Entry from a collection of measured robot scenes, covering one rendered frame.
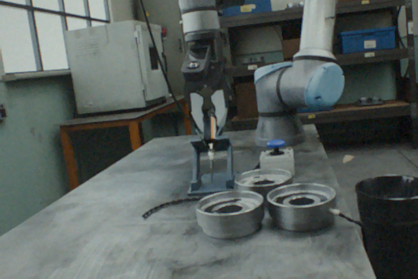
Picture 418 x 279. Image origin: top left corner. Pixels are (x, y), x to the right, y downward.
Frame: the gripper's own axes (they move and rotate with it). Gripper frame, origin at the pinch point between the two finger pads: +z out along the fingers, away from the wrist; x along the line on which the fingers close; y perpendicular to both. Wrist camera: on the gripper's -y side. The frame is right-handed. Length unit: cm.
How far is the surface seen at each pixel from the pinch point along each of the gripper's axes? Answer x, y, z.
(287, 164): -15.4, -1.7, 9.1
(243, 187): -7.4, -17.0, 8.3
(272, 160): -12.3, -1.6, 7.8
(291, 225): -15.2, -28.1, 11.0
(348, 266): -21.5, -39.0, 11.8
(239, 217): -8.0, -30.0, 8.4
